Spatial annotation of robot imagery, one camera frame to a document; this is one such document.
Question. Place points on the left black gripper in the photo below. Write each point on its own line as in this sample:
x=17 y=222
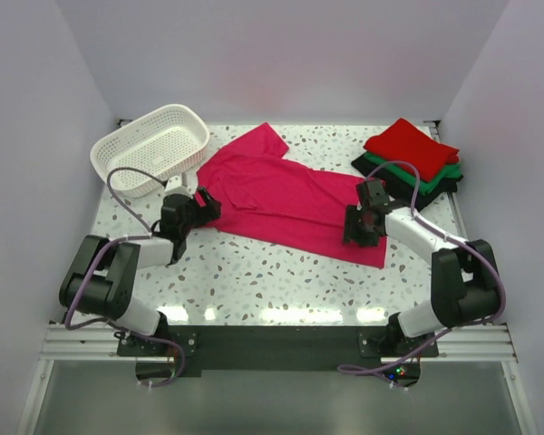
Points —
x=207 y=213

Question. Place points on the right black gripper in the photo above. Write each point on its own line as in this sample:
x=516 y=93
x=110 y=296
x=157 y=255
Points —
x=352 y=212

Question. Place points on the magenta pink t-shirt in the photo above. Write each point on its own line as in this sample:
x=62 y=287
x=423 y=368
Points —
x=265 y=196

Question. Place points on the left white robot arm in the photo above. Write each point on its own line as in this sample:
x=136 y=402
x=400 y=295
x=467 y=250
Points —
x=98 y=286

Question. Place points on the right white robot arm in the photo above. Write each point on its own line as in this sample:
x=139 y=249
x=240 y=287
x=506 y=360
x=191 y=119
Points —
x=465 y=286

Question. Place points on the folded black t-shirt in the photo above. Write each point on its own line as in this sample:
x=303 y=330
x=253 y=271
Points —
x=399 y=189

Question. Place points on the white perforated plastic basket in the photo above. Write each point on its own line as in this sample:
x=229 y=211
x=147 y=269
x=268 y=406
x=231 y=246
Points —
x=163 y=143

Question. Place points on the folded red t-shirt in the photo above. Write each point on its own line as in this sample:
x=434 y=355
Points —
x=404 y=142

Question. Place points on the folded green t-shirt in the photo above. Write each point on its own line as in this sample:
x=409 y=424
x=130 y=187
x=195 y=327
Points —
x=447 y=172

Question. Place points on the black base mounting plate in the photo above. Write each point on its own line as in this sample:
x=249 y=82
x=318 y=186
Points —
x=267 y=348

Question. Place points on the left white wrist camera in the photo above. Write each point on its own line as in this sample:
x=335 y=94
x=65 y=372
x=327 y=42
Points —
x=176 y=185

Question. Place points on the aluminium frame rail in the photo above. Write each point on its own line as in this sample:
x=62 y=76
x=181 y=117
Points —
x=488 y=344

